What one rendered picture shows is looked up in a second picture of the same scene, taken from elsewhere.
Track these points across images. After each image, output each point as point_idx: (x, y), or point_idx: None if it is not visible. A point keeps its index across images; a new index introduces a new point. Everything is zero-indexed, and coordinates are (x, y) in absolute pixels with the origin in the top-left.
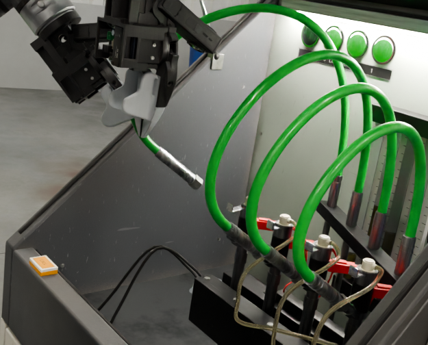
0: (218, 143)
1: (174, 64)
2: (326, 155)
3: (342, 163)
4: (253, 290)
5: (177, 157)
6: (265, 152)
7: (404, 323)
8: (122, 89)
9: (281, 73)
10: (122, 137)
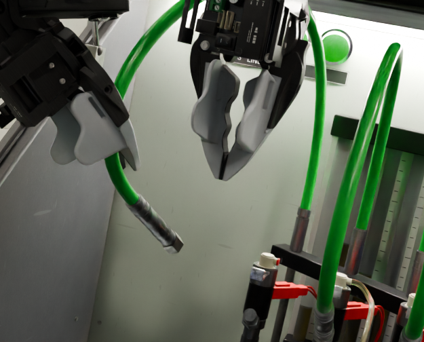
0: (352, 180)
1: (304, 56)
2: (248, 184)
3: None
4: None
5: (49, 205)
6: (138, 186)
7: None
8: (205, 99)
9: (390, 73)
10: None
